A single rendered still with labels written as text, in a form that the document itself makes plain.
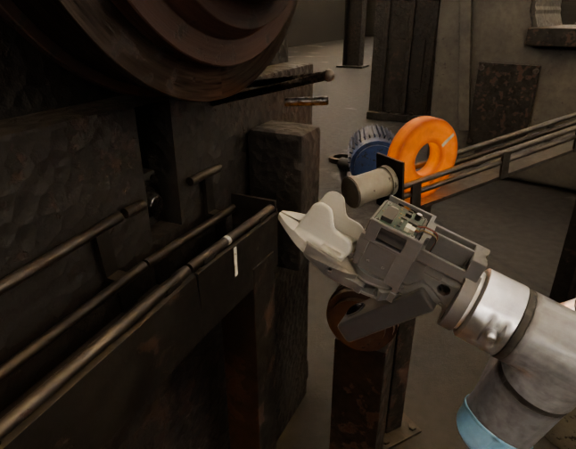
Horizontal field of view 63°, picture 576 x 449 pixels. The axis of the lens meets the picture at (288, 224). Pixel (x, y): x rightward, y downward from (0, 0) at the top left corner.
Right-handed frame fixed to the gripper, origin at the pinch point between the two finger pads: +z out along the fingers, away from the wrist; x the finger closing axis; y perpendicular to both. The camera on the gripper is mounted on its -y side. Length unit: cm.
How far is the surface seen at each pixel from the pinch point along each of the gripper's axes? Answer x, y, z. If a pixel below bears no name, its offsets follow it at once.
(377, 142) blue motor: -200, -54, 29
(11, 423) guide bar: 29.4, -7.5, 5.9
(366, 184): -34.1, -6.5, -0.9
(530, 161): -72, -1, -27
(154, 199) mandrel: 0.4, -5.8, 17.8
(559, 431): -59, -53, -63
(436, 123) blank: -47.6, 4.9, -6.4
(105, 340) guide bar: 20.2, -6.7, 6.2
